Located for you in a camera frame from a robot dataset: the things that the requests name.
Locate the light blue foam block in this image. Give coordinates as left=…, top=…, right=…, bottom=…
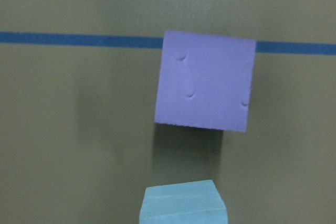
left=139, top=179, right=228, bottom=223

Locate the purple foam block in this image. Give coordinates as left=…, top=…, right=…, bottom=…
left=154, top=30, right=257, bottom=132

